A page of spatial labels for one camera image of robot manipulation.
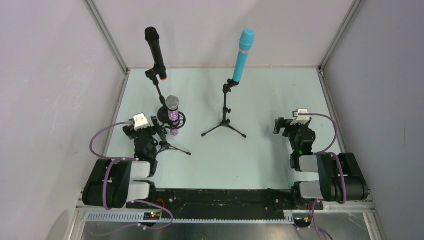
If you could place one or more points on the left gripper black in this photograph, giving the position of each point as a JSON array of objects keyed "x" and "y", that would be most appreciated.
[{"x": 143, "y": 133}]

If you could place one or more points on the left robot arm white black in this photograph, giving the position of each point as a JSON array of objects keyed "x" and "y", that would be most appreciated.
[{"x": 115, "y": 181}]

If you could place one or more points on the black microphone orange end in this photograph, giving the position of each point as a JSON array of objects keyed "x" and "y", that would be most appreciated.
[{"x": 153, "y": 39}]

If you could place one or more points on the tripod stand with clip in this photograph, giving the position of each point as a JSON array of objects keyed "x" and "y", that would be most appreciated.
[{"x": 226, "y": 122}]

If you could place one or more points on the blue toy microphone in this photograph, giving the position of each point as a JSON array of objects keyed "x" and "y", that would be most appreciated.
[{"x": 246, "y": 42}]

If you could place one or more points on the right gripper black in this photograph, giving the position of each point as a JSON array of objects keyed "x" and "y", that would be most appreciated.
[{"x": 296, "y": 127}]

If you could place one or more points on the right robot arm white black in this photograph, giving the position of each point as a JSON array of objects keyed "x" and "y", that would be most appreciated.
[{"x": 340, "y": 178}]

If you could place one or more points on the aluminium frame rail front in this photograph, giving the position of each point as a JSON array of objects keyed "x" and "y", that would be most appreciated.
[{"x": 141, "y": 213}]

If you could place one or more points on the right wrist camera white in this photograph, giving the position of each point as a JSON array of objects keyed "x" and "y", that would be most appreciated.
[{"x": 300, "y": 116}]

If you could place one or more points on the tripod stand with shock mount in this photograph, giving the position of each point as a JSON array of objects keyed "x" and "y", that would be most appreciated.
[{"x": 165, "y": 132}]

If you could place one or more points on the black round base mic stand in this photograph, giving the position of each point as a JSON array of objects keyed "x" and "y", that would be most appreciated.
[{"x": 160, "y": 99}]

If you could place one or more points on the purple glitter microphone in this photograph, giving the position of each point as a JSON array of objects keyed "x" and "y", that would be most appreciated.
[{"x": 172, "y": 104}]

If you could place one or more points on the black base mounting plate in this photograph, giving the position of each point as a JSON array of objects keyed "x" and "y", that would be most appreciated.
[{"x": 219, "y": 204}]

